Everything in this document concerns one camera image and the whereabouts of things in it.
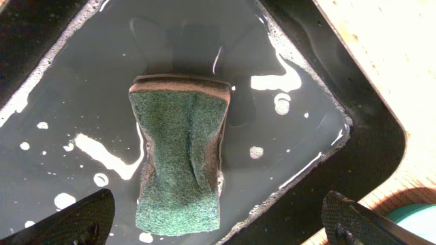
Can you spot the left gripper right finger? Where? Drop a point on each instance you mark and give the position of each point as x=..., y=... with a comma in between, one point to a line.
x=347, y=222

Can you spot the black water tray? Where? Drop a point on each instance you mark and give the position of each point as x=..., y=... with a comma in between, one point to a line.
x=303, y=119

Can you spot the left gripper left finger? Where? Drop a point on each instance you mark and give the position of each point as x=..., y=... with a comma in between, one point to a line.
x=86, y=222

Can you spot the teal plastic tray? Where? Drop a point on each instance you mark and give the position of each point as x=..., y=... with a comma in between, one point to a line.
x=417, y=218

